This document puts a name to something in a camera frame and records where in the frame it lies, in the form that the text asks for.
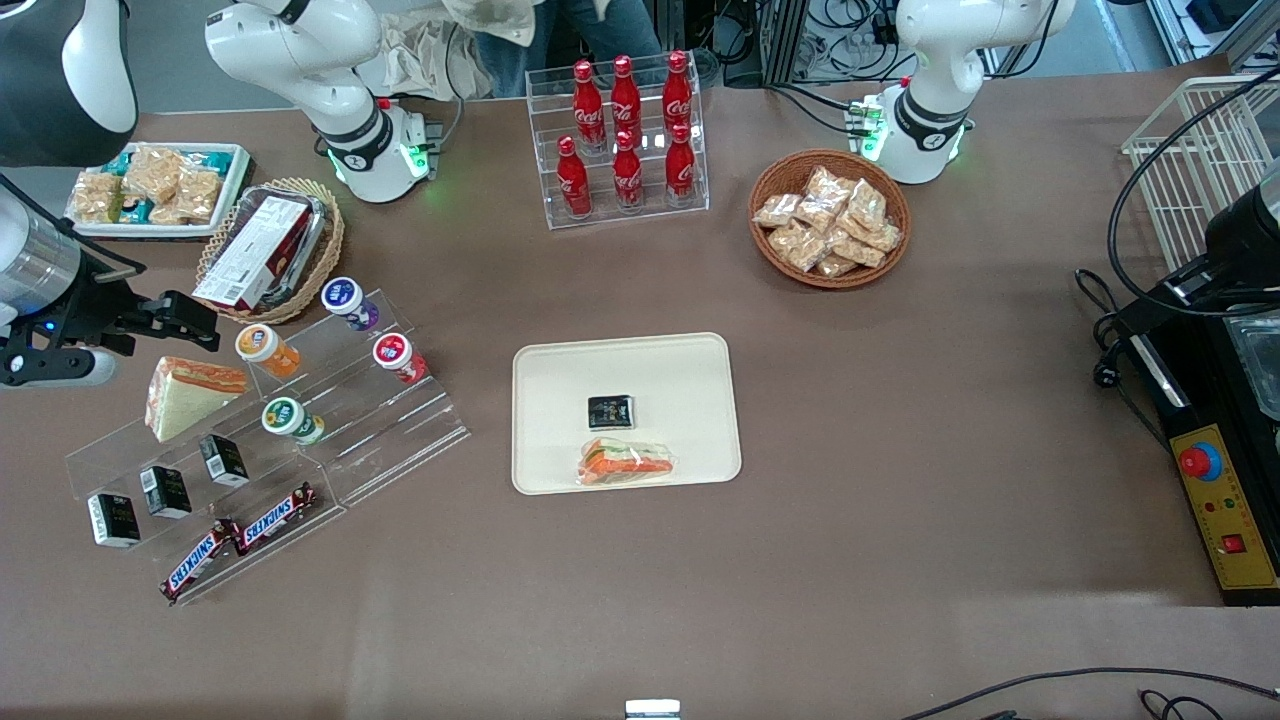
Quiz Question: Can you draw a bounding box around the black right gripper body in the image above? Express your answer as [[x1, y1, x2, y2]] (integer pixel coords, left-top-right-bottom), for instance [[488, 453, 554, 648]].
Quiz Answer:
[[0, 262, 169, 359]]

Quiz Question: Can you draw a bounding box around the green gum bottle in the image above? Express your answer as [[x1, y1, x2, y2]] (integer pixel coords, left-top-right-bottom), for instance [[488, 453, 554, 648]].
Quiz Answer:
[[261, 396, 327, 447]]

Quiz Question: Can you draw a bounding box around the orange gum bottle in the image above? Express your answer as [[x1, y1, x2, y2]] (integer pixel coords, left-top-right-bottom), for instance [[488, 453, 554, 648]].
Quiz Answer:
[[235, 323, 302, 380]]

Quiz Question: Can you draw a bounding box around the white rectangular snack tray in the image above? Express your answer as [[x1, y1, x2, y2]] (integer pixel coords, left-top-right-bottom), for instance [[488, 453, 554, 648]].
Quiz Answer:
[[64, 142, 253, 240]]

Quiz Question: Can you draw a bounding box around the purple gum bottle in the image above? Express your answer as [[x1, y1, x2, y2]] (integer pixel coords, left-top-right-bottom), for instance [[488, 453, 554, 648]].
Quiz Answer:
[[321, 276, 381, 333]]

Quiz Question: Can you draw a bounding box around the red gum bottle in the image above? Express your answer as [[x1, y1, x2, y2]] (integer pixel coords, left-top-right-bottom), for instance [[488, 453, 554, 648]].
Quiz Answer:
[[372, 332, 430, 386]]

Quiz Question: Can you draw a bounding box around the cream plastic tray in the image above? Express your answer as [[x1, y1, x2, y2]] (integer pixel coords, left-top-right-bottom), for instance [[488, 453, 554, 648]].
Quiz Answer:
[[511, 332, 744, 497]]

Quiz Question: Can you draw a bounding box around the wrapped triangle sandwich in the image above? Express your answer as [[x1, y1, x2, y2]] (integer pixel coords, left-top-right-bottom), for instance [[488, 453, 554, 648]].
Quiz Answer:
[[145, 356, 249, 444], [576, 437, 677, 489]]

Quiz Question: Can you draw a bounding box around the red white biscuit box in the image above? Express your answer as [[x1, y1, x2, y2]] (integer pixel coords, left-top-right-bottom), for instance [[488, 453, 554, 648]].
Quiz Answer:
[[192, 186, 333, 311]]

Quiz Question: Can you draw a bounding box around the small black box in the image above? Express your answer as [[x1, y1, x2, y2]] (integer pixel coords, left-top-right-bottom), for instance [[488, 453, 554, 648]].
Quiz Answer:
[[139, 465, 193, 520], [198, 433, 250, 489], [586, 394, 636, 431], [87, 492, 142, 549]]

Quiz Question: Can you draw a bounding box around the oval wicker basket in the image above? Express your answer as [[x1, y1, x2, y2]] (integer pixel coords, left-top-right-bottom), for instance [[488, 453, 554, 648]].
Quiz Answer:
[[194, 177, 347, 327]]

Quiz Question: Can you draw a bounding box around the Snickers bar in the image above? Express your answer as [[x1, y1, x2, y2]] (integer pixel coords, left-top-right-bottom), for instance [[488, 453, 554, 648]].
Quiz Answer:
[[232, 482, 319, 556], [160, 518, 241, 605]]

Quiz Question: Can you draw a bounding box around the clear acrylic stepped display stand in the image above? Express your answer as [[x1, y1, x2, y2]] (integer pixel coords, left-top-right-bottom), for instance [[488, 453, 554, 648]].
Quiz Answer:
[[64, 289, 472, 608]]

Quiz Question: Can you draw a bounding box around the beige cloth bag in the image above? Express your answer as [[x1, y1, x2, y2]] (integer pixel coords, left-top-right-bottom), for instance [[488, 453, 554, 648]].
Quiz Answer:
[[356, 0, 549, 103]]

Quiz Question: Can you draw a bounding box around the red Coca-Cola bottle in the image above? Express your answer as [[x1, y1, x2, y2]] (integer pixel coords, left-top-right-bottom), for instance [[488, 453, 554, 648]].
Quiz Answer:
[[664, 123, 698, 206], [609, 54, 644, 149], [571, 59, 608, 157], [611, 130, 646, 213], [555, 136, 593, 220], [661, 50, 694, 141]]

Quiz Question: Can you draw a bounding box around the clear acrylic bottle rack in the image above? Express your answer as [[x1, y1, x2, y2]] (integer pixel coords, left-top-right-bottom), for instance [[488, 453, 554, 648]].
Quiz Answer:
[[525, 52, 712, 232]]

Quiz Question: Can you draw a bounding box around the person in blue jeans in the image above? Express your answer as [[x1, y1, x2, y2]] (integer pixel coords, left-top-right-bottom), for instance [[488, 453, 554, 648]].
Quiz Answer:
[[472, 0, 665, 99]]

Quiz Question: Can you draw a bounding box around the round brown wicker basket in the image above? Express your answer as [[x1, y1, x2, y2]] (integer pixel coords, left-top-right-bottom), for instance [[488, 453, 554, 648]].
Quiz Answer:
[[747, 149, 913, 292]]

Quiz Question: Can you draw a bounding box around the black box yellow control panel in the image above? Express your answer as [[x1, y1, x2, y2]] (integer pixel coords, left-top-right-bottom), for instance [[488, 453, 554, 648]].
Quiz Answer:
[[1112, 255, 1280, 608]]

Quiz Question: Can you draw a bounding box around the black cylindrical device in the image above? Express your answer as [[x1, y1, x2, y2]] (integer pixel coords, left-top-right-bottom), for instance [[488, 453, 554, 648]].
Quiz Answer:
[[1203, 158, 1280, 301]]

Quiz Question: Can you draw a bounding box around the black arm base cable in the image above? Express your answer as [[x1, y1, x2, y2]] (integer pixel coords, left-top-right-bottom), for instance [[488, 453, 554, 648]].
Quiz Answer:
[[765, 82, 869, 136]]

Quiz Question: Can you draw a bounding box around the aluminium frame with cables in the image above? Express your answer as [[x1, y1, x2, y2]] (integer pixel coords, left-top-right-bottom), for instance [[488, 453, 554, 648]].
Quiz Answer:
[[758, 0, 906, 87]]

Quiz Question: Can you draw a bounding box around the black cable with plug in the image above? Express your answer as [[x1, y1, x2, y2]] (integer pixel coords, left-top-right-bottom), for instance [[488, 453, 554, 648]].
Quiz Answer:
[[1074, 267, 1176, 451]]

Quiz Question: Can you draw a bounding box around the thin black cable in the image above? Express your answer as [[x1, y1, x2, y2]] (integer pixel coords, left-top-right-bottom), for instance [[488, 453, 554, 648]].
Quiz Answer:
[[898, 666, 1280, 720]]

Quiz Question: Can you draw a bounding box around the thick black cable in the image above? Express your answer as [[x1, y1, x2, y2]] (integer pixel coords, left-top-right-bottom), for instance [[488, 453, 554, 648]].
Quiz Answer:
[[1105, 66, 1280, 319]]

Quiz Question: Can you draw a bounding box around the white wire basket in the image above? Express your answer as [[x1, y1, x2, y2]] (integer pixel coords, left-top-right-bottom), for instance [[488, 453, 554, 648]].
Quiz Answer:
[[1120, 74, 1280, 273]]

